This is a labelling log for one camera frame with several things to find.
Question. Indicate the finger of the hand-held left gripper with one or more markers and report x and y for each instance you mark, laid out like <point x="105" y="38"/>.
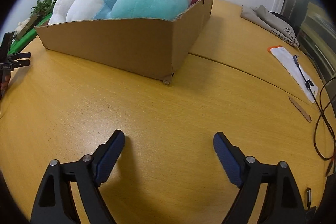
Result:
<point x="22" y="55"/>
<point x="21" y="63"/>

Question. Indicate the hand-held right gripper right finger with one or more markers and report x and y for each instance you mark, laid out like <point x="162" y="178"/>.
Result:
<point x="225" y="158"/>

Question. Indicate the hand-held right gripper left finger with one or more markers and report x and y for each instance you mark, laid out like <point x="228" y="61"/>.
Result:
<point x="110" y="155"/>

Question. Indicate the brown cardboard box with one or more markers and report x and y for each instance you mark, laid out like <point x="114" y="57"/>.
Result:
<point x="118" y="43"/>

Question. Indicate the person's left hand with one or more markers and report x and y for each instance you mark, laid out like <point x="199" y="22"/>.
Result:
<point x="5" y="83"/>

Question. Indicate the green covered bench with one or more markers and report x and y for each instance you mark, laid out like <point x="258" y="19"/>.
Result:
<point x="26" y="37"/>

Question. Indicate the small brown box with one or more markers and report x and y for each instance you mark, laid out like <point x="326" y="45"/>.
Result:
<point x="27" y="26"/>

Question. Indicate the small green potted plant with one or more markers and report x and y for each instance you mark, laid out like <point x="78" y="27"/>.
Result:
<point x="43" y="7"/>

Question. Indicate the white panda plush toy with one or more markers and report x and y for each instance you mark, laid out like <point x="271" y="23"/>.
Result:
<point x="61" y="6"/>

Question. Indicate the flat wooden stick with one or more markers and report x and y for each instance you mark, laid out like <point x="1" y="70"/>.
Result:
<point x="299" y="108"/>

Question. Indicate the black metal-tipped pen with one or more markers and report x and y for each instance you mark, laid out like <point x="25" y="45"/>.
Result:
<point x="308" y="197"/>

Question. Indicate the white packet with orange edge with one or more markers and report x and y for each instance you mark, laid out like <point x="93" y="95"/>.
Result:
<point x="288" y="64"/>

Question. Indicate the grey cloth bag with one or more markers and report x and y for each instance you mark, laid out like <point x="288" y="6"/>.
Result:
<point x="265" y="20"/>

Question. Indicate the black cloth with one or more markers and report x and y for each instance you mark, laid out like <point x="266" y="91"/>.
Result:
<point x="281" y="18"/>

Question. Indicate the glass partition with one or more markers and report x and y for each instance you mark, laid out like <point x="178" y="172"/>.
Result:
<point x="315" y="24"/>

